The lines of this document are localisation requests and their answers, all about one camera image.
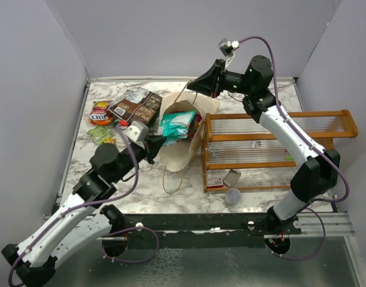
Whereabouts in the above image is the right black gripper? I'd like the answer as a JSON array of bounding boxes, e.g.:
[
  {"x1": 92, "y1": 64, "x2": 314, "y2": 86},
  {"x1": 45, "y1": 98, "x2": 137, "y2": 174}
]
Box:
[{"x1": 188, "y1": 59, "x2": 254, "y2": 99}]

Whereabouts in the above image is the teal foil snack packet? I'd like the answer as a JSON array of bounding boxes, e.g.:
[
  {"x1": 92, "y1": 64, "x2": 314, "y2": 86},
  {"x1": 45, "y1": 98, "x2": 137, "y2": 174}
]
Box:
[{"x1": 157, "y1": 111, "x2": 197, "y2": 146}]

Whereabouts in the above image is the dark brown snack bag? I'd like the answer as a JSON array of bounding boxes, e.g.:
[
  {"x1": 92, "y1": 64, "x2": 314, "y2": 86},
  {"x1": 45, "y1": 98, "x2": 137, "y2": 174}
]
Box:
[{"x1": 109, "y1": 88, "x2": 162, "y2": 126}]

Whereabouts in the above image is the dark green snack bag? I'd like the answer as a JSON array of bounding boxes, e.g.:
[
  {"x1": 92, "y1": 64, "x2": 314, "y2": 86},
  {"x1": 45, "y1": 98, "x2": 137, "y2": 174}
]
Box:
[{"x1": 113, "y1": 107, "x2": 160, "y2": 129}]

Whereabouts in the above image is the yellow orange snack packet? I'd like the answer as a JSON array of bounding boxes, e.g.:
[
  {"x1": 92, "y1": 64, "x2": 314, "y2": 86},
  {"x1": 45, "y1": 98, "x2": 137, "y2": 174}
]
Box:
[{"x1": 103, "y1": 138, "x2": 117, "y2": 144}]

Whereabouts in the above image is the light green snack packet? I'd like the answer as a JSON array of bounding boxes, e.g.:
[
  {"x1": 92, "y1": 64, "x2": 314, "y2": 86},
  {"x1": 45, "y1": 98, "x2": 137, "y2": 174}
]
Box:
[{"x1": 88, "y1": 126, "x2": 113, "y2": 145}]

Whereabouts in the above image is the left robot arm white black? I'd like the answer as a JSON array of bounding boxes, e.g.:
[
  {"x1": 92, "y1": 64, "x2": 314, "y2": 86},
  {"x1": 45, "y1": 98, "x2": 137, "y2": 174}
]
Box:
[{"x1": 1, "y1": 136, "x2": 166, "y2": 286}]

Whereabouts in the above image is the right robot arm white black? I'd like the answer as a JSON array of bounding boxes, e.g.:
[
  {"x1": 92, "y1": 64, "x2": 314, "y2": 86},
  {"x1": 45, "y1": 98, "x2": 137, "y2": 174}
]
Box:
[{"x1": 187, "y1": 55, "x2": 340, "y2": 234}]

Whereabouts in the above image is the purple snack packet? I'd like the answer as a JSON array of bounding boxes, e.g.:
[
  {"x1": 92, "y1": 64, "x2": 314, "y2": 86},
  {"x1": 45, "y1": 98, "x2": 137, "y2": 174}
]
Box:
[{"x1": 187, "y1": 112, "x2": 202, "y2": 140}]

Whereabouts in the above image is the red white small box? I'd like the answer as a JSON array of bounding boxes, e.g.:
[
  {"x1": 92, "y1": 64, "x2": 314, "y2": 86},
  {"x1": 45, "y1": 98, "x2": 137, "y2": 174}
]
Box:
[{"x1": 206, "y1": 177, "x2": 224, "y2": 189}]

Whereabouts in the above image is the wooden tiered rack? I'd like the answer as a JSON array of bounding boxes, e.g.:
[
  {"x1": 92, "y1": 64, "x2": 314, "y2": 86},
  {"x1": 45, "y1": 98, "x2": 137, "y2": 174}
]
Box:
[{"x1": 201, "y1": 109, "x2": 358, "y2": 193}]

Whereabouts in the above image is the grey open small carton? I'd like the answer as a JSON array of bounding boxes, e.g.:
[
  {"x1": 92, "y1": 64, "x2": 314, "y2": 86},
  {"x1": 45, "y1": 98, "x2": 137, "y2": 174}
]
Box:
[{"x1": 223, "y1": 169, "x2": 241, "y2": 188}]

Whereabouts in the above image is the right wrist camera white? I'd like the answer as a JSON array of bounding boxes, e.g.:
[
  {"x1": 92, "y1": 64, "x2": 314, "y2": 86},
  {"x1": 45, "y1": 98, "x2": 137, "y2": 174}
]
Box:
[{"x1": 218, "y1": 38, "x2": 240, "y2": 69}]

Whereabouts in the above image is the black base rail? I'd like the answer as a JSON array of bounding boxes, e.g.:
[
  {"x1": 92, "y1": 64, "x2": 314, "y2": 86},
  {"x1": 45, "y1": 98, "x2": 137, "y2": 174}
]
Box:
[{"x1": 100, "y1": 204, "x2": 301, "y2": 257}]

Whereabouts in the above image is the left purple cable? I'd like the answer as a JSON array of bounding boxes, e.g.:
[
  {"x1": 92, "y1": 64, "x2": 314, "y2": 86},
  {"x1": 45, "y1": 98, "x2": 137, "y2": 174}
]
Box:
[{"x1": 8, "y1": 121, "x2": 160, "y2": 287}]

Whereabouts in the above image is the purple cable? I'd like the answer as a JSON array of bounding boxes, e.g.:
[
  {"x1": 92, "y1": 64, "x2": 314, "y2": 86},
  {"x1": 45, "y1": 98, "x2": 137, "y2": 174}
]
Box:
[
  {"x1": 233, "y1": 35, "x2": 350, "y2": 261},
  {"x1": 8, "y1": 121, "x2": 160, "y2": 287}
]

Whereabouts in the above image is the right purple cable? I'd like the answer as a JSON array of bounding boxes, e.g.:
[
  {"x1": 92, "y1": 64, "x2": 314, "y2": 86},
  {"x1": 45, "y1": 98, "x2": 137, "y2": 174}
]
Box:
[{"x1": 233, "y1": 35, "x2": 350, "y2": 261}]

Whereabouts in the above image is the aluminium frame rail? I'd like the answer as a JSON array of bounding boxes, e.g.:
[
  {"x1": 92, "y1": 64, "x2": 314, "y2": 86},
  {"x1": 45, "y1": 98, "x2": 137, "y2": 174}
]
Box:
[{"x1": 44, "y1": 211, "x2": 354, "y2": 243}]

